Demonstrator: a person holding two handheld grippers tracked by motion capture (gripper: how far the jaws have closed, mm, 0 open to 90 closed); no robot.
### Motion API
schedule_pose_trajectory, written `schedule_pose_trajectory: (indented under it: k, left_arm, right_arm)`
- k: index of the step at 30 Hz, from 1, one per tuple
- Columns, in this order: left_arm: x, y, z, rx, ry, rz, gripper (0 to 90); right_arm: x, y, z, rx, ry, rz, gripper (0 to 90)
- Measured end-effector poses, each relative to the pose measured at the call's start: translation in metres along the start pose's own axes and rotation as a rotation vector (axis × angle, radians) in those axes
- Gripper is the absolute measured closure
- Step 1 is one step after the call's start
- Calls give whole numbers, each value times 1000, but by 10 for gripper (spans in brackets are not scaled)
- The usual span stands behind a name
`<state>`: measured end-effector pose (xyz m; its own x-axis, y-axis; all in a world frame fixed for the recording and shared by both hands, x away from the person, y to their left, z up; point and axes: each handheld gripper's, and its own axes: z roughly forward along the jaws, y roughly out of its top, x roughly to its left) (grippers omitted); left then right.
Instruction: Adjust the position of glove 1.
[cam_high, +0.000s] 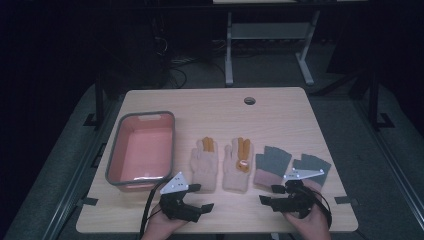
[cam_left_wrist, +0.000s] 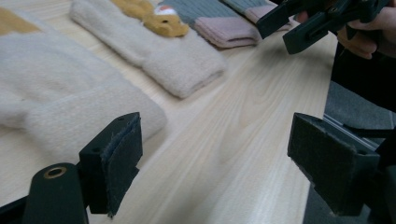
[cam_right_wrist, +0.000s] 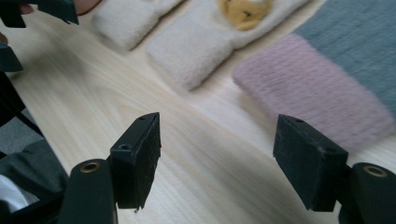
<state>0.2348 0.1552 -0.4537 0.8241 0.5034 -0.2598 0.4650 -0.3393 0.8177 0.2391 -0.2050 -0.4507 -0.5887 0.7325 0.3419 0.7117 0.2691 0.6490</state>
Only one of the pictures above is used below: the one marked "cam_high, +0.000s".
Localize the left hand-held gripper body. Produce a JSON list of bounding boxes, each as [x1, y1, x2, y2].
[[159, 171, 203, 223]]

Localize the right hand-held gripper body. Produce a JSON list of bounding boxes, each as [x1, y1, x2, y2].
[[274, 168, 325, 220]]

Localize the beige glove with orange fingers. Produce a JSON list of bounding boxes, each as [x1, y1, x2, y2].
[[190, 136, 219, 194]]

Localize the grey and pink fingerless glove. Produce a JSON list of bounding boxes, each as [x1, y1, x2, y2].
[[253, 145, 293, 191]]

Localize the beige glove with orange patch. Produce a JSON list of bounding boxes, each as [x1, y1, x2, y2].
[[222, 136, 252, 194]]

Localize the pink basin with grey rim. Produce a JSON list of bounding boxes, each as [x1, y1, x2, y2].
[[104, 110, 176, 193]]

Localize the person's left hand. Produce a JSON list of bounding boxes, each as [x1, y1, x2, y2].
[[141, 203, 190, 240]]

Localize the person's right hand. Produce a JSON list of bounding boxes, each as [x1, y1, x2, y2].
[[283, 203, 333, 240]]

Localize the grey tape strip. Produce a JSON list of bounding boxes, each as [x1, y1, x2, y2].
[[334, 195, 359, 206], [76, 196, 100, 207]]

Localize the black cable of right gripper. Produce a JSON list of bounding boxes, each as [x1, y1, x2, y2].
[[299, 184, 333, 230]]

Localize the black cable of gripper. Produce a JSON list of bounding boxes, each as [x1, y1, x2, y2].
[[299, 184, 333, 230], [139, 179, 169, 240]]

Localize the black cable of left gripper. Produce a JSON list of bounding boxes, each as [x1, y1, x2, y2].
[[139, 179, 169, 240]]

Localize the black cables on floor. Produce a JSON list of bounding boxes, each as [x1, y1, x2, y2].
[[164, 56, 204, 90]]

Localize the black metal stand post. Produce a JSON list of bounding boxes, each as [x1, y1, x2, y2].
[[367, 68, 395, 132], [83, 74, 107, 130]]

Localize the white metal desk frame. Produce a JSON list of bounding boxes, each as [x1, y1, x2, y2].
[[224, 9, 322, 87]]

